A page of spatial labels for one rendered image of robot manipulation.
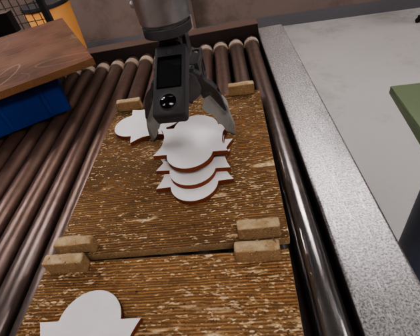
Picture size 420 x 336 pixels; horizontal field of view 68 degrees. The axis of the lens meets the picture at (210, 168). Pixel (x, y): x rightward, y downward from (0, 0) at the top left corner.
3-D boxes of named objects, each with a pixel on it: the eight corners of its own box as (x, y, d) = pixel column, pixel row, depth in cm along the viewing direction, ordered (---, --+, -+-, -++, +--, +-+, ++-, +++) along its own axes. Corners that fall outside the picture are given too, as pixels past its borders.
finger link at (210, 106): (247, 109, 57) (211, 75, 53) (247, 129, 53) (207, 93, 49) (234, 119, 59) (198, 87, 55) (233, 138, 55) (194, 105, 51)
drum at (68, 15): (104, 61, 361) (75, -9, 312) (87, 80, 327) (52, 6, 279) (69, 64, 371) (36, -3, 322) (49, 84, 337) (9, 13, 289)
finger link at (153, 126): (159, 126, 61) (177, 89, 56) (153, 145, 57) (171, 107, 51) (145, 120, 61) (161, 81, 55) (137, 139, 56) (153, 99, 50)
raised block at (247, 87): (254, 90, 73) (253, 79, 71) (255, 94, 71) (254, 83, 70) (229, 93, 74) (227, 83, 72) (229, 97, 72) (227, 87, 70)
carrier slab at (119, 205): (259, 95, 74) (259, 89, 73) (290, 244, 44) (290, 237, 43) (118, 115, 78) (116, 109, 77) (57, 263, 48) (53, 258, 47)
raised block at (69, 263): (93, 261, 45) (84, 251, 43) (89, 273, 44) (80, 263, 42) (54, 263, 46) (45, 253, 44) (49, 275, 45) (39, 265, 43)
